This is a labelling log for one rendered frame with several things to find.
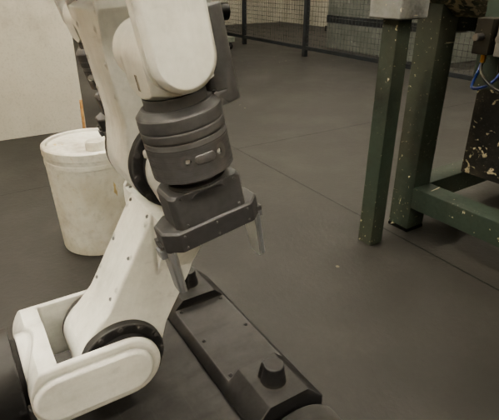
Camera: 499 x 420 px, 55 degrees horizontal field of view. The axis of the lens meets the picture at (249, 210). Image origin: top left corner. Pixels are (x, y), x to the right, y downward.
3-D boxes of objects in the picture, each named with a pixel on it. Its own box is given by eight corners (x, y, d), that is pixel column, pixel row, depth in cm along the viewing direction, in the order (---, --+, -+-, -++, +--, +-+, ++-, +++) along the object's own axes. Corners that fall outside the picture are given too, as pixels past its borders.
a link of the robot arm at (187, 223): (175, 267, 50) (141, 162, 44) (146, 232, 57) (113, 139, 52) (276, 219, 54) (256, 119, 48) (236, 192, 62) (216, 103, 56)
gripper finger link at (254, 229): (262, 257, 59) (253, 214, 56) (249, 247, 62) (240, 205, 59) (273, 252, 60) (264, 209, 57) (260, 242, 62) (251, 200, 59)
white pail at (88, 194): (50, 228, 182) (25, 105, 161) (127, 210, 196) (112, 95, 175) (71, 267, 157) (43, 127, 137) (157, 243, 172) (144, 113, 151)
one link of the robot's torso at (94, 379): (41, 443, 74) (23, 379, 68) (20, 363, 89) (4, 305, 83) (166, 388, 83) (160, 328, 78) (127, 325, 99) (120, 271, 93)
